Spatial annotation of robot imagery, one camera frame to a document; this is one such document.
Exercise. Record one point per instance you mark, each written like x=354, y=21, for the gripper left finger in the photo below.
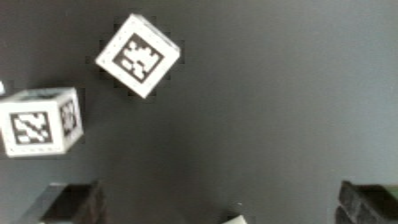
x=69, y=204

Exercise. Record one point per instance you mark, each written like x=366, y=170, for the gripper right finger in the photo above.
x=368, y=204

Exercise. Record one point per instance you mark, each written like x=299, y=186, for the white chair back part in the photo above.
x=236, y=220

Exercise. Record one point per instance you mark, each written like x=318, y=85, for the white chair leg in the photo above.
x=139, y=55
x=39, y=122

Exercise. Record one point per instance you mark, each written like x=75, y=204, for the white chair leg far right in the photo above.
x=139, y=55

